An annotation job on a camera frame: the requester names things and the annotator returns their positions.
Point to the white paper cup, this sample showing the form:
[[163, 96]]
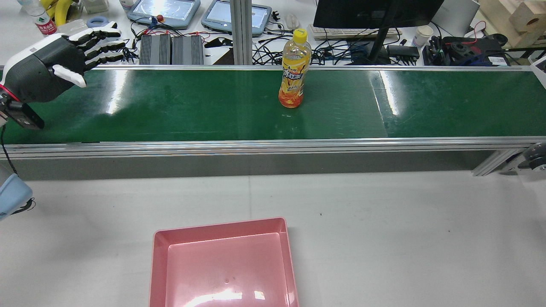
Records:
[[422, 36]]

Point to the yellow orange drink bottle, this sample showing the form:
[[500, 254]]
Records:
[[292, 76]]

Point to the wooden block with round hole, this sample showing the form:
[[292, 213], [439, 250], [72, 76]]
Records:
[[529, 17]]

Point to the white keyboard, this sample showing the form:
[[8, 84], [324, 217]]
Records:
[[349, 32]]

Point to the pink plastic basket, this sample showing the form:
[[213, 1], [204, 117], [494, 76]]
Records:
[[226, 268]]

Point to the white jar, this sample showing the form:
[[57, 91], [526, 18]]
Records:
[[127, 4]]

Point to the dark grey finned box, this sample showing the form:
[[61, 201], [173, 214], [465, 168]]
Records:
[[187, 50], [155, 50]]

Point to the black monitor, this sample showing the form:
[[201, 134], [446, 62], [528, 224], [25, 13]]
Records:
[[375, 13]]

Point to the clear plastic container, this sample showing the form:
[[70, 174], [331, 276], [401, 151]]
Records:
[[70, 26]]

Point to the yellow banana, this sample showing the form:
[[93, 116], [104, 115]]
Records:
[[64, 10], [47, 4]]

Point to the white computer mouse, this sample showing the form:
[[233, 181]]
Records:
[[292, 20]]

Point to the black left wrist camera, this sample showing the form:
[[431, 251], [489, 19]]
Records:
[[21, 115]]

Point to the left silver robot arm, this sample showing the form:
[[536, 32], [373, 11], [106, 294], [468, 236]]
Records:
[[13, 196]]

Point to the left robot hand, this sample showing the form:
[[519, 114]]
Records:
[[38, 76]]

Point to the aluminium profile post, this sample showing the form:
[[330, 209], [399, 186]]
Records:
[[241, 30]]

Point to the black multiport hub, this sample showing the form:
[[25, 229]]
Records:
[[403, 51]]

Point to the grey teach pendant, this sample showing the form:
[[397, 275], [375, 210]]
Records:
[[164, 10], [236, 17]]

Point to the plain wooden board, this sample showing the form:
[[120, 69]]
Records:
[[495, 21]]

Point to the silver laptop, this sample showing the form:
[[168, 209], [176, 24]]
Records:
[[456, 15]]

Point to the black monitor stand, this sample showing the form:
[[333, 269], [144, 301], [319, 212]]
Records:
[[381, 42]]

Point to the black flat bracket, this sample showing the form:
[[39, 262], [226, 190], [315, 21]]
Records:
[[217, 42]]

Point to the green belt conveyor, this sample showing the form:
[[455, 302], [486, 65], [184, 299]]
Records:
[[192, 106]]

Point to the small white box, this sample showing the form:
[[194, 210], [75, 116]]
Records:
[[94, 5]]

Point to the clear bottle with red label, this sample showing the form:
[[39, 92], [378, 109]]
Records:
[[45, 23]]

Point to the light blue headphones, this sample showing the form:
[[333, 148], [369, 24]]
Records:
[[89, 21]]

